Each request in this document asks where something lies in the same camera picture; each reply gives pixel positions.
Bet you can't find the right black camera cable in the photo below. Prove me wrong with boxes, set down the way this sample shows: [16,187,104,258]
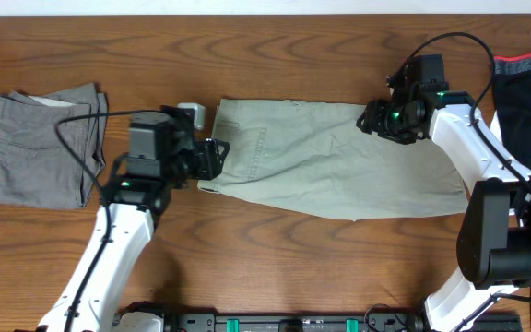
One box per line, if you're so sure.
[387,31,531,303]

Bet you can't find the light khaki shorts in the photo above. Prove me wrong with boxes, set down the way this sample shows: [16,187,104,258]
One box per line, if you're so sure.
[198,100,467,220]

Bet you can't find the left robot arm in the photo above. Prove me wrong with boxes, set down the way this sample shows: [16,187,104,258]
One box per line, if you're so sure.
[37,103,230,332]

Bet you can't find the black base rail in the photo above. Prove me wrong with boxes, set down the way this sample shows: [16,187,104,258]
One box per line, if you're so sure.
[112,302,524,332]

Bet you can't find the black camera cable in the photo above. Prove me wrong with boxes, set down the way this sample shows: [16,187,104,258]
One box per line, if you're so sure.
[387,31,531,303]
[54,109,165,332]

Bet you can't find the left black camera cable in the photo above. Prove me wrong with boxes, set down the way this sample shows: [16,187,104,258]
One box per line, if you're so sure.
[54,109,165,332]

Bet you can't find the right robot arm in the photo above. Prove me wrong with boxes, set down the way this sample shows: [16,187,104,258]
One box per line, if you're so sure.
[356,54,531,331]

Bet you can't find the folded grey trousers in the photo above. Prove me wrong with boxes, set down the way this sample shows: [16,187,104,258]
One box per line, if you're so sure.
[0,83,108,209]

